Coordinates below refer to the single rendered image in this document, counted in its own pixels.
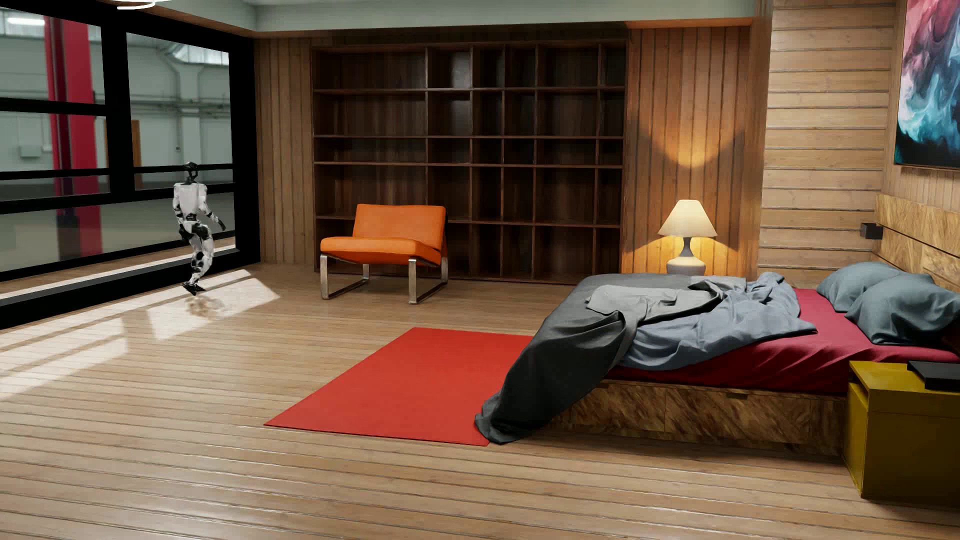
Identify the black flat box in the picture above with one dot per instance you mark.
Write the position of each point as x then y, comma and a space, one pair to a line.
936, 373

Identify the cream shade table lamp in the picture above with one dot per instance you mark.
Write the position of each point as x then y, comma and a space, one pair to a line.
687, 225

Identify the black wall socket box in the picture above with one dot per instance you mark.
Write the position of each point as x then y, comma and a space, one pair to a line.
871, 230

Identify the dark wooden bookshelf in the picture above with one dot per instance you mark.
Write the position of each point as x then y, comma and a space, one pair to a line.
480, 161

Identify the abstract blue pink painting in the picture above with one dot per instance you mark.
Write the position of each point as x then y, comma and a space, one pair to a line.
930, 82

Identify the yellow bedside cabinet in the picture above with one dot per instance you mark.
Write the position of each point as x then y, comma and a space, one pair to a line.
900, 442

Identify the orange lounge chair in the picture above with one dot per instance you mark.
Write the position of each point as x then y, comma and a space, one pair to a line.
390, 236

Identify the grey crumpled blanket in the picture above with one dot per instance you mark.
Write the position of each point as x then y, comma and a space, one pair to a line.
637, 326

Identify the black framed glass window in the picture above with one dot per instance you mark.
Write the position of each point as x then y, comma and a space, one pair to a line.
120, 150

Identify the white humanoid robot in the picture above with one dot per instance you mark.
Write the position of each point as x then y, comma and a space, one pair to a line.
190, 206

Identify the red floor rug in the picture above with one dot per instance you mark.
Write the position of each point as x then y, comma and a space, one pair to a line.
412, 386

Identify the grey pillow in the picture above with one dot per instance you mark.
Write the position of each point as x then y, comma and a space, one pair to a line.
904, 307
855, 281

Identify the wooden bed with red sheet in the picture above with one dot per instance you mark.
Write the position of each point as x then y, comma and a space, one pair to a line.
780, 360

